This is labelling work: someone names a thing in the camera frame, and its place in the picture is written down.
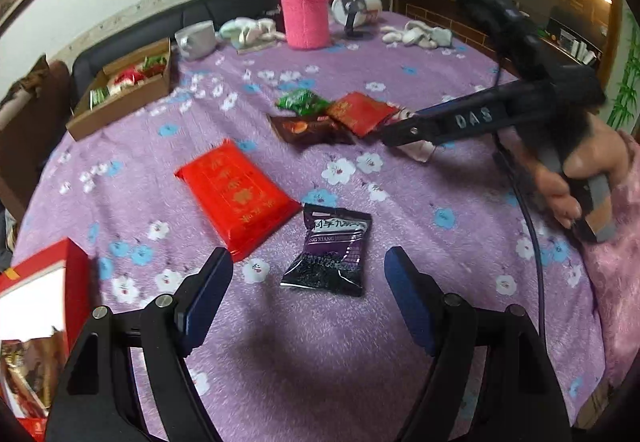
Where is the large red snack packet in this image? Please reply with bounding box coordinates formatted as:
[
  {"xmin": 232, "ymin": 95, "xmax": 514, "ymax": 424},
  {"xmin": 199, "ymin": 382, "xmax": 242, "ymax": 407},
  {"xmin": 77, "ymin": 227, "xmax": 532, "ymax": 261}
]
[{"xmin": 175, "ymin": 138, "xmax": 302, "ymax": 262}]

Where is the person's right forearm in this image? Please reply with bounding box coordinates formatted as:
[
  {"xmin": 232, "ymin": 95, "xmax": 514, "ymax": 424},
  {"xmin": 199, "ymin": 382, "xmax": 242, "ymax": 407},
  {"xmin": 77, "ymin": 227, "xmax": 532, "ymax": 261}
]
[{"xmin": 580, "ymin": 129, "xmax": 640, "ymax": 373}]

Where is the brown armchair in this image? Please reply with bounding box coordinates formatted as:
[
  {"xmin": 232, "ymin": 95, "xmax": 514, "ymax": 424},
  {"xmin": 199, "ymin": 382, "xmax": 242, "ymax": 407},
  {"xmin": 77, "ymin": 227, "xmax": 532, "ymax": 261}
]
[{"xmin": 0, "ymin": 55, "xmax": 71, "ymax": 223}]

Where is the black purple snack packet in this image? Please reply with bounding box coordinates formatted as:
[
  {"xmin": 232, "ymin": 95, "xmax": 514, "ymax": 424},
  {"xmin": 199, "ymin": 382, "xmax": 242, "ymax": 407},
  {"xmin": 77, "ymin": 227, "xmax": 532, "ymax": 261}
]
[{"xmin": 280, "ymin": 203, "xmax": 373, "ymax": 298}]

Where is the person's right hand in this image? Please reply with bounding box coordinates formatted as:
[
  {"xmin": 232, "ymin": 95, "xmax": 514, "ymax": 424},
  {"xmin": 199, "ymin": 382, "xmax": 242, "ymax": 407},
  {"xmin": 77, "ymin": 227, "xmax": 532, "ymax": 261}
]
[{"xmin": 532, "ymin": 127, "xmax": 632, "ymax": 229}]

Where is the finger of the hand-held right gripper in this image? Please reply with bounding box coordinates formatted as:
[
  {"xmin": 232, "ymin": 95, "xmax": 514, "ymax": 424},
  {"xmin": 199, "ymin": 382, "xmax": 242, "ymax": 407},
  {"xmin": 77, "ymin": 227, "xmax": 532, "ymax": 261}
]
[
  {"xmin": 381, "ymin": 111, "xmax": 447, "ymax": 148},
  {"xmin": 412, "ymin": 81, "xmax": 521, "ymax": 118}
]

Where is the green candy packet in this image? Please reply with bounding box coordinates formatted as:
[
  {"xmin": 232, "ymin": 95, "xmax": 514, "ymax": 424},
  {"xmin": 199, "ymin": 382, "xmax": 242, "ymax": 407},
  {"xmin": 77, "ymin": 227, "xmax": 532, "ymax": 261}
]
[{"xmin": 276, "ymin": 89, "xmax": 333, "ymax": 118}]

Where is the cardboard box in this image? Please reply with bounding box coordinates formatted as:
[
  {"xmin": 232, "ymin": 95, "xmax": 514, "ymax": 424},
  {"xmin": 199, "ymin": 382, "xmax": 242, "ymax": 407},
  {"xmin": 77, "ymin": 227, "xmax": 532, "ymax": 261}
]
[{"xmin": 66, "ymin": 37, "xmax": 173, "ymax": 142}]

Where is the white round object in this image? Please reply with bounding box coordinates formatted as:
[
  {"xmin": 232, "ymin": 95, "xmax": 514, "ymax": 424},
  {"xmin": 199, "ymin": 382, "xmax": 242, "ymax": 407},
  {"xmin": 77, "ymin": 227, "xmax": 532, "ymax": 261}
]
[{"xmin": 332, "ymin": 0, "xmax": 384, "ymax": 29}]

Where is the black cable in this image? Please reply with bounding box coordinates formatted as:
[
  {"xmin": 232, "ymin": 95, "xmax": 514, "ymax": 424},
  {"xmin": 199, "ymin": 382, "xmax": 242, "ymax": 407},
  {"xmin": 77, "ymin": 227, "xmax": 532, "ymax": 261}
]
[{"xmin": 492, "ymin": 62, "xmax": 551, "ymax": 340}]

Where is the black sofa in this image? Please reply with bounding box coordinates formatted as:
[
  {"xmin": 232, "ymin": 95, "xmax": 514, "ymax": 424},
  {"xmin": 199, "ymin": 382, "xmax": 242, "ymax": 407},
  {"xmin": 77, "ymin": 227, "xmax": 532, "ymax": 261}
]
[{"xmin": 72, "ymin": 0, "xmax": 341, "ymax": 83}]

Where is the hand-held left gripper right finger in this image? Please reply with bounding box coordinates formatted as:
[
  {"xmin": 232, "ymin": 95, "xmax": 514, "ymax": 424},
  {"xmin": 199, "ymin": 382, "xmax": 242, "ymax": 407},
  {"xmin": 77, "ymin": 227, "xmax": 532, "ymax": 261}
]
[{"xmin": 384, "ymin": 246, "xmax": 573, "ymax": 442}]

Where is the red packet gold pattern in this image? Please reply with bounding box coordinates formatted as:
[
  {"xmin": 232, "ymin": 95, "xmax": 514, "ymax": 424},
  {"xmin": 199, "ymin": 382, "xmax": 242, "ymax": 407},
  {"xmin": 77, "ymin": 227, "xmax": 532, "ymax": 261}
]
[{"xmin": 325, "ymin": 91, "xmax": 403, "ymax": 139}]

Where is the red gift box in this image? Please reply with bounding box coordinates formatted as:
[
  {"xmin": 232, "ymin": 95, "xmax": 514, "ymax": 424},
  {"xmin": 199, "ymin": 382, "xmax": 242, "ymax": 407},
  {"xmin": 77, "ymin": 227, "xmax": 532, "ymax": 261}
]
[{"xmin": 0, "ymin": 237, "xmax": 93, "ymax": 442}]

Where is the bamboo wall sticker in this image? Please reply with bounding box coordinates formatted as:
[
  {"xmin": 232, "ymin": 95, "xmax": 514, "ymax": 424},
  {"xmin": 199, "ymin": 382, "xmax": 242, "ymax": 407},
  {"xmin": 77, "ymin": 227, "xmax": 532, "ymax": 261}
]
[{"xmin": 607, "ymin": 7, "xmax": 640, "ymax": 128}]

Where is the white mug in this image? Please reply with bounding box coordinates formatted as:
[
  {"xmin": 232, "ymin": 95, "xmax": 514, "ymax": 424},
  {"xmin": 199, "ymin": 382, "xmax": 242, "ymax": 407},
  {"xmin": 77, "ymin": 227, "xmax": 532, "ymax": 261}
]
[{"xmin": 174, "ymin": 20, "xmax": 218, "ymax": 60}]

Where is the brown jacket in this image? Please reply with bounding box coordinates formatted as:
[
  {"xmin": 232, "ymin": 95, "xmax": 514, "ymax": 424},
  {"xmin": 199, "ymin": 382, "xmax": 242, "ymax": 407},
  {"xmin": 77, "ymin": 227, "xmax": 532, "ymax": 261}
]
[{"xmin": 0, "ymin": 55, "xmax": 51, "ymax": 108}]

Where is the brown snack packet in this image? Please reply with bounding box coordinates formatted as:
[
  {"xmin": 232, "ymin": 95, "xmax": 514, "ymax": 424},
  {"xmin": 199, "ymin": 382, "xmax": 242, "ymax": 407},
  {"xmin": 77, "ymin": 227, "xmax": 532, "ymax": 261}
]
[{"xmin": 267, "ymin": 113, "xmax": 357, "ymax": 146}]

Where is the pile of assorted sweets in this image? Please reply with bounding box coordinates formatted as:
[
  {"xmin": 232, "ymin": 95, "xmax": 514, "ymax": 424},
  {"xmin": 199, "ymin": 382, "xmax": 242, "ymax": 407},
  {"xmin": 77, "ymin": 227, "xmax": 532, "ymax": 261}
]
[{"xmin": 89, "ymin": 53, "xmax": 168, "ymax": 106}]

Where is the pink white triangular packet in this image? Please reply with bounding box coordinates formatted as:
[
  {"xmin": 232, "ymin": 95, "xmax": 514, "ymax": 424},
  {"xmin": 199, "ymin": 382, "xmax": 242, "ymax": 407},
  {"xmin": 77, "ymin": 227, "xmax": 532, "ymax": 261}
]
[{"xmin": 397, "ymin": 139, "xmax": 438, "ymax": 164}]

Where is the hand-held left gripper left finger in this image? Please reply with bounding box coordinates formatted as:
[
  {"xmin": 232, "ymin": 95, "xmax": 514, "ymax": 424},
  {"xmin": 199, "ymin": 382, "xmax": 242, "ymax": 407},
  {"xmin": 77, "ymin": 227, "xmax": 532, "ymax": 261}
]
[{"xmin": 45, "ymin": 247, "xmax": 234, "ymax": 442}]

